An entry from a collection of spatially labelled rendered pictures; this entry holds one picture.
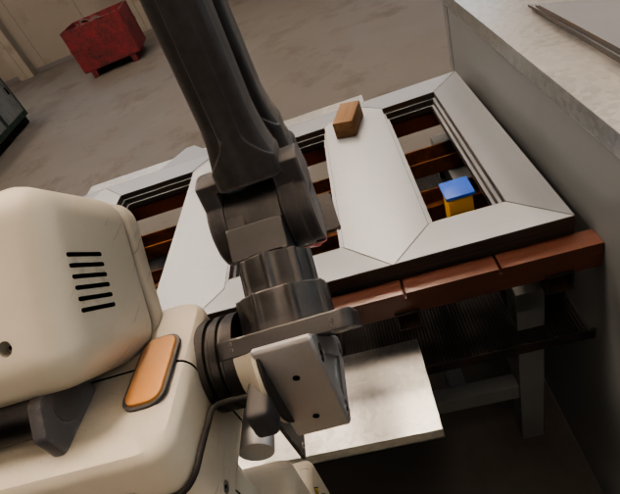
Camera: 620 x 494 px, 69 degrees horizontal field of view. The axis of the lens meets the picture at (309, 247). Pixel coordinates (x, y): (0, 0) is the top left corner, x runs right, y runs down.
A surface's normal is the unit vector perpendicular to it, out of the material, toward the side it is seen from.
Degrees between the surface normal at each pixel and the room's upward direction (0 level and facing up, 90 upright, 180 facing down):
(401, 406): 0
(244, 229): 37
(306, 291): 52
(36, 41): 90
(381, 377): 0
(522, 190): 0
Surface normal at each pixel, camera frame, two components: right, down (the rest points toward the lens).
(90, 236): 0.94, -0.29
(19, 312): -0.03, -0.05
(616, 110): -0.32, -0.71
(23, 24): 0.08, 0.64
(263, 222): -0.20, -0.18
